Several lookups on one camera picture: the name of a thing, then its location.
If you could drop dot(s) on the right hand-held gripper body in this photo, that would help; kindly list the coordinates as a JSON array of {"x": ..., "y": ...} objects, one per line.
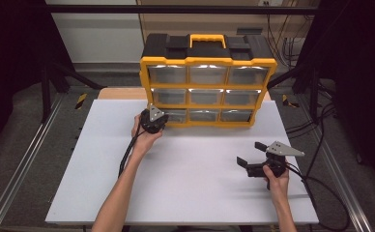
[{"x": 275, "y": 162}]

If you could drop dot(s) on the black horizontal frame bar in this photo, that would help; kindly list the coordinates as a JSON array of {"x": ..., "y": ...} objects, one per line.
[{"x": 176, "y": 9}]

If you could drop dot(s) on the person's right hand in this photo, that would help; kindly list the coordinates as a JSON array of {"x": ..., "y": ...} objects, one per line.
[{"x": 278, "y": 187}]

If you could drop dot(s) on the light wooden board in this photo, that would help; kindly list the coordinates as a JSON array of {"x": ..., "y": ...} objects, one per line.
[{"x": 121, "y": 93}]

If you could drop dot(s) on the person's left hand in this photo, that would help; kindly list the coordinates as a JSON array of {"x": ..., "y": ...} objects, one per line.
[{"x": 143, "y": 141}]

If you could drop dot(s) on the yellow black drawer organizer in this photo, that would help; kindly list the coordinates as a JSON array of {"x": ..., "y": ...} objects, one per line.
[{"x": 208, "y": 51}]

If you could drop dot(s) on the clear plastic drawer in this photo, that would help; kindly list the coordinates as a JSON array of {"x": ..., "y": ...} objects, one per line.
[{"x": 176, "y": 116}]

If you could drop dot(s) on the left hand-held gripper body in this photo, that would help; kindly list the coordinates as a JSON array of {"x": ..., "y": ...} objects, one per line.
[{"x": 151, "y": 124}]

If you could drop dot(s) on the aluminium frame rail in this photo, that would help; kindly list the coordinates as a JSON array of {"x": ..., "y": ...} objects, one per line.
[
  {"x": 340, "y": 180},
  {"x": 18, "y": 174}
]

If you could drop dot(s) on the set of clear drawers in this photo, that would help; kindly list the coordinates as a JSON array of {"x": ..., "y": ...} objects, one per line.
[{"x": 207, "y": 75}]

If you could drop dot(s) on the black curtain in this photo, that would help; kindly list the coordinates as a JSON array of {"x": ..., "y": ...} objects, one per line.
[
  {"x": 11, "y": 64},
  {"x": 362, "y": 80}
]

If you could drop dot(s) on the yellow black striped tape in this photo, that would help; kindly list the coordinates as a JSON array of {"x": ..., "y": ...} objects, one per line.
[
  {"x": 287, "y": 101},
  {"x": 80, "y": 101}
]

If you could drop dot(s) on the black metal stand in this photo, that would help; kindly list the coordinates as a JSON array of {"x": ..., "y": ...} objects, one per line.
[
  {"x": 313, "y": 90},
  {"x": 46, "y": 93}
]

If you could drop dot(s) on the grey wall plate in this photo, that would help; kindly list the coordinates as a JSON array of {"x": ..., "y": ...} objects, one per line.
[{"x": 249, "y": 31}]

